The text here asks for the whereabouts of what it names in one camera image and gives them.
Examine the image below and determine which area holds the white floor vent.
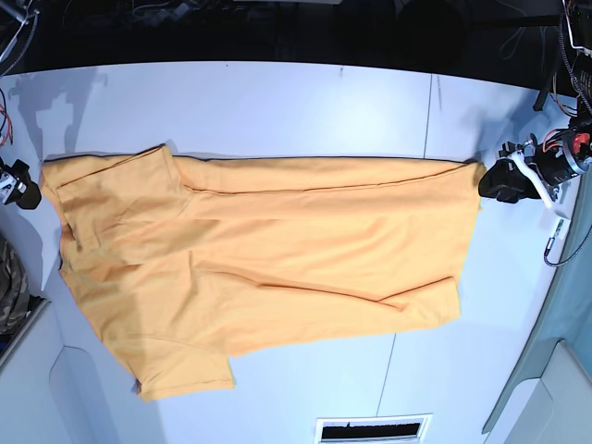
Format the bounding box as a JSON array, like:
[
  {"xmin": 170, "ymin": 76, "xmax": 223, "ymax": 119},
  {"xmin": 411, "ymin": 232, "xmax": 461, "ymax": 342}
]
[{"xmin": 314, "ymin": 413, "xmax": 433, "ymax": 444}]

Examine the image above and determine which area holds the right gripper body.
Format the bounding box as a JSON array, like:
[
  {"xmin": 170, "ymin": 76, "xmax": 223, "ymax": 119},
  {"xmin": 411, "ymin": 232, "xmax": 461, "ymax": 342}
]
[{"xmin": 1, "ymin": 161, "xmax": 21, "ymax": 205}]

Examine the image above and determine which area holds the yellow t-shirt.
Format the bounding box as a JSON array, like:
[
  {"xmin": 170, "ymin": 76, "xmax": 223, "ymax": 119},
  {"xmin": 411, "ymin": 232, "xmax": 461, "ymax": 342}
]
[{"xmin": 40, "ymin": 145, "xmax": 485, "ymax": 401}]

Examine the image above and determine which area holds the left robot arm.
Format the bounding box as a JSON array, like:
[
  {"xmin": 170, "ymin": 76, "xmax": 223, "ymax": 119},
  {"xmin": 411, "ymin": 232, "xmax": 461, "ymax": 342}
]
[{"xmin": 478, "ymin": 1, "xmax": 591, "ymax": 208}]

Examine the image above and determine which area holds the camouflage cloth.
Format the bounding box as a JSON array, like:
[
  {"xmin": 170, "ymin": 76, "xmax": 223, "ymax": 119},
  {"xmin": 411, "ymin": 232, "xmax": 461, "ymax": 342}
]
[{"xmin": 1, "ymin": 238, "xmax": 30, "ymax": 335}]

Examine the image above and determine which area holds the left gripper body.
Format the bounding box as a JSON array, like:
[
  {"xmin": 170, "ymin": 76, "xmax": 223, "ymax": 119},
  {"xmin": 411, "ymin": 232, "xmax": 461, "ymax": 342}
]
[{"xmin": 499, "ymin": 132, "xmax": 591, "ymax": 208}]

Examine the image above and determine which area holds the white right bin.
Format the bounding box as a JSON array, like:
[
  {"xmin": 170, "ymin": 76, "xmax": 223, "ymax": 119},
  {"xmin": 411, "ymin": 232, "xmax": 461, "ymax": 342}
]
[{"xmin": 486, "ymin": 340, "xmax": 591, "ymax": 444}]

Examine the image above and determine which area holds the white bin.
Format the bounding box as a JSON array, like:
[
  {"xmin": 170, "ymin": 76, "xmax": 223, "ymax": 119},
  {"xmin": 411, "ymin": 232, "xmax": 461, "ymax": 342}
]
[
  {"xmin": 1, "ymin": 301, "xmax": 120, "ymax": 443},
  {"xmin": 486, "ymin": 340, "xmax": 591, "ymax": 444}
]

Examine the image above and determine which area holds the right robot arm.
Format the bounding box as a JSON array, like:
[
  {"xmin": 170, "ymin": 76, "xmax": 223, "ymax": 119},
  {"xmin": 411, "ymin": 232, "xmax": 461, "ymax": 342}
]
[{"xmin": 1, "ymin": 1, "xmax": 42, "ymax": 210}]

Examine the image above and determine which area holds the white left bin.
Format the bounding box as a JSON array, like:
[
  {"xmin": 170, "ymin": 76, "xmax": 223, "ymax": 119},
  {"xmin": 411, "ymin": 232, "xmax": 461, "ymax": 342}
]
[{"xmin": 1, "ymin": 301, "xmax": 120, "ymax": 443}]

